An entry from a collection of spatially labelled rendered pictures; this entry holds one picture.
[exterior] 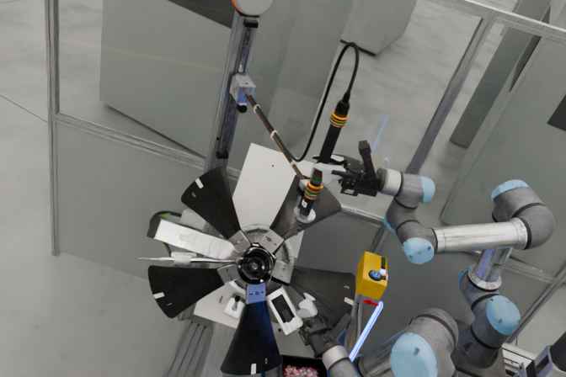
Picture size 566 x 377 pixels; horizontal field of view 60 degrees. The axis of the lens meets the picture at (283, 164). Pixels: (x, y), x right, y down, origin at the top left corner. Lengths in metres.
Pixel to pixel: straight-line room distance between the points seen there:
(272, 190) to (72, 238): 1.53
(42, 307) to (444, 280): 2.12
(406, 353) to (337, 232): 1.29
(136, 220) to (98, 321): 0.58
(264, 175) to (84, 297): 1.51
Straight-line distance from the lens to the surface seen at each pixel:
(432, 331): 1.29
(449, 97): 2.07
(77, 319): 2.97
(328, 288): 1.71
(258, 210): 1.90
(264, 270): 1.63
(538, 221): 1.60
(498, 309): 1.87
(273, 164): 1.91
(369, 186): 1.45
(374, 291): 2.01
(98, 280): 3.13
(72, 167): 2.75
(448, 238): 1.46
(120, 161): 2.58
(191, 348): 2.78
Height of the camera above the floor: 2.39
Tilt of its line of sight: 34 degrees down
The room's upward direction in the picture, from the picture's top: 17 degrees clockwise
